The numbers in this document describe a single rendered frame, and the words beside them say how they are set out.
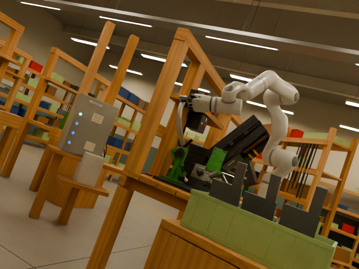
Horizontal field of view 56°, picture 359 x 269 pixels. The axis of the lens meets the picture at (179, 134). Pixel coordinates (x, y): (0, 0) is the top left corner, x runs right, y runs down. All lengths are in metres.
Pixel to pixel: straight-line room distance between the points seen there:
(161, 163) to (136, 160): 0.39
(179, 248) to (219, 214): 0.22
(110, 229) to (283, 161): 1.20
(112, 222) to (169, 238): 0.88
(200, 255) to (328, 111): 10.90
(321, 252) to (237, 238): 0.32
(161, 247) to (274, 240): 0.48
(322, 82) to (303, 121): 2.23
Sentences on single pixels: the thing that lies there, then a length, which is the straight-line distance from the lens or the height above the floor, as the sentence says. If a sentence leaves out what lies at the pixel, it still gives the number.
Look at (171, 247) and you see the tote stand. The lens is 1.53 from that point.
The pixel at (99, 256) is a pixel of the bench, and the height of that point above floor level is 0.29.
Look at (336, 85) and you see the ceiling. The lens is 10.22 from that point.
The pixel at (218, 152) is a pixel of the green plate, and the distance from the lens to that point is 2.79.
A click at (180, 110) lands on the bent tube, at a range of 1.81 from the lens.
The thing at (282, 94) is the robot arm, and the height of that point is 1.63.
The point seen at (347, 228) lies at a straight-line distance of 11.16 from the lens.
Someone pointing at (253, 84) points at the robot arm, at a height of 1.60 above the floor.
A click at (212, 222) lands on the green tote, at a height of 0.86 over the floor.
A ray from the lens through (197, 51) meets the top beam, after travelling 2.66.
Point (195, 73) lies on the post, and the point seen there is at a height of 1.76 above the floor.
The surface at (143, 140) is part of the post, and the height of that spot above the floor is 1.11.
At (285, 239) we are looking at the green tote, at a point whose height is 0.91.
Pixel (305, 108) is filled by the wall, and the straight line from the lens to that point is 12.18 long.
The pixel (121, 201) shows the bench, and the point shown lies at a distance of 2.34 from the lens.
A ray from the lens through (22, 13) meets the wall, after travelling 13.60.
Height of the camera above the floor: 1.05
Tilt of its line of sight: 4 degrees up
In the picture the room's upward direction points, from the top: 20 degrees clockwise
